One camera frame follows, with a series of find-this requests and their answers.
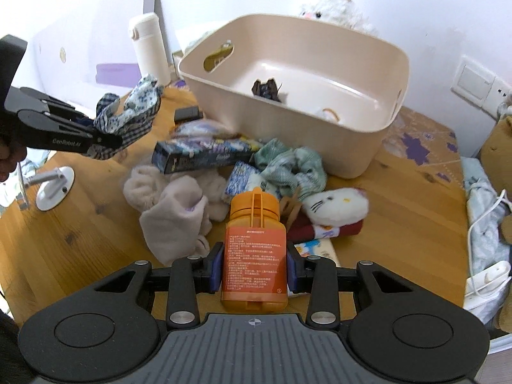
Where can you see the beige fluffy cloth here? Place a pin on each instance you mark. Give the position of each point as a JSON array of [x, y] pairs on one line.
[[172, 212]]

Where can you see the blue and white tissue pack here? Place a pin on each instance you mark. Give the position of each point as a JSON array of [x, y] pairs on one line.
[[242, 180]]

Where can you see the small black box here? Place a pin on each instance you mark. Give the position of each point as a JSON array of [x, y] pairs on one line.
[[187, 114]]

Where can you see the white wall switch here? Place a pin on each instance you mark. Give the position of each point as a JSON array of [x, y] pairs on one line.
[[472, 80]]

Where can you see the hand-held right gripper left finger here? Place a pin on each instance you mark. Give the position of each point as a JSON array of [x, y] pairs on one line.
[[216, 268]]

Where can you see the wooden desktop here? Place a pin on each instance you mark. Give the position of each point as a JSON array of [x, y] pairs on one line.
[[80, 248]]

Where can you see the brown mat with purple flowers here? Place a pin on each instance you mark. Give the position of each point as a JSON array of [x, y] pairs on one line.
[[420, 140]]

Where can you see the white thermos bottle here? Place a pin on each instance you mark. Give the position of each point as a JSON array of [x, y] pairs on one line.
[[150, 52]]

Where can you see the white fluffy plush toy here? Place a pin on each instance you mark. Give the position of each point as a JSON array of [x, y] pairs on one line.
[[336, 10]]

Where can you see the brown plush toy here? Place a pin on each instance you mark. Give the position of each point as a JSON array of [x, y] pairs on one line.
[[498, 144]]

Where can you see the white cat plush toy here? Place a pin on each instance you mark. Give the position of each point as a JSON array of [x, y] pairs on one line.
[[336, 206]]

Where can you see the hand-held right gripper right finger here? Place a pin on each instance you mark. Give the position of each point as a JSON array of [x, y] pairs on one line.
[[291, 272]]

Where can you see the person's left hand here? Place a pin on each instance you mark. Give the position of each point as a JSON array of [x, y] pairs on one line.
[[8, 158]]

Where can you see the dark patterned toothpaste box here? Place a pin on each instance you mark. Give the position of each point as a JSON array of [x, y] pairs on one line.
[[192, 158]]

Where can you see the beige plastic storage bin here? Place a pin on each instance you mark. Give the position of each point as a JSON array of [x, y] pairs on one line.
[[320, 148]]

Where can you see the light blue patterned cloth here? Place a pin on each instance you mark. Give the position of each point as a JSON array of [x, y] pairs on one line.
[[482, 220]]

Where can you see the green knitted cloth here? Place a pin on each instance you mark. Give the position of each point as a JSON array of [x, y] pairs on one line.
[[288, 168]]

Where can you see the dark crumpled wrapper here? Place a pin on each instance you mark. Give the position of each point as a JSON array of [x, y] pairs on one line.
[[266, 88]]

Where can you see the blue checkered cloth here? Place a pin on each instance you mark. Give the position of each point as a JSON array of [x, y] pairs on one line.
[[132, 116]]

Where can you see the wooden clothes pegs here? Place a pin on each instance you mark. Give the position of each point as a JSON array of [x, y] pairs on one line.
[[290, 210]]

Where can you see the white wall socket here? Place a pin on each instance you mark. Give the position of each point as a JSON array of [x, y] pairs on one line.
[[502, 92]]

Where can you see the white round-base stand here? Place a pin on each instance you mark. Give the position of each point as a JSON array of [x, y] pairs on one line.
[[54, 190]]

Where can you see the colourful cartoon packet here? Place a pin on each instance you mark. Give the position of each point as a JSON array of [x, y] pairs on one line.
[[320, 250]]

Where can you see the white power adapter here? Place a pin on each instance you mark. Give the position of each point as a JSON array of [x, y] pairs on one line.
[[490, 278]]

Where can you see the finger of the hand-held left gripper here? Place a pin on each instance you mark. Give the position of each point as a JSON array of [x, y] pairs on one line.
[[68, 138], [60, 106]]

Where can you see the orange pill bottle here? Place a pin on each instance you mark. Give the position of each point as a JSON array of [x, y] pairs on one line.
[[252, 264]]

